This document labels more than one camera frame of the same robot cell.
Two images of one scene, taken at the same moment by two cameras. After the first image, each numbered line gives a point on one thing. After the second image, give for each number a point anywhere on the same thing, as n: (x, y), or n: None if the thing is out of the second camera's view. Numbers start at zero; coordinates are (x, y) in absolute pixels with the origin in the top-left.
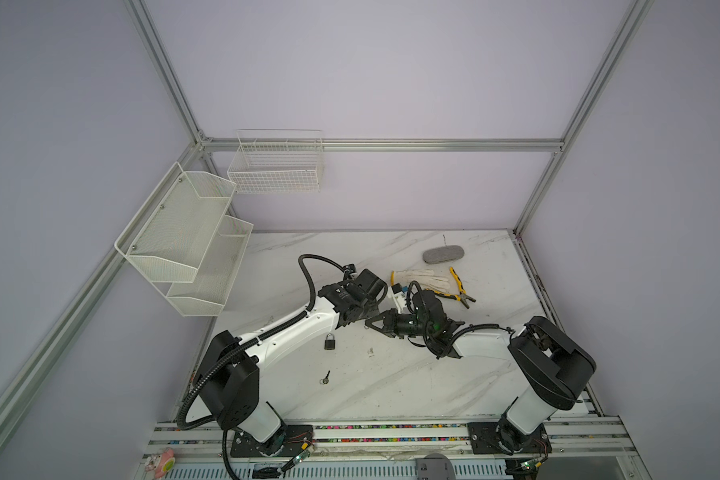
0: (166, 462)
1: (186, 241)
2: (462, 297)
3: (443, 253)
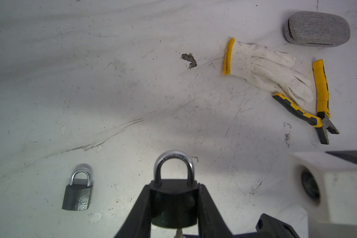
0: None
1: None
2: (322, 120)
3: (316, 29)
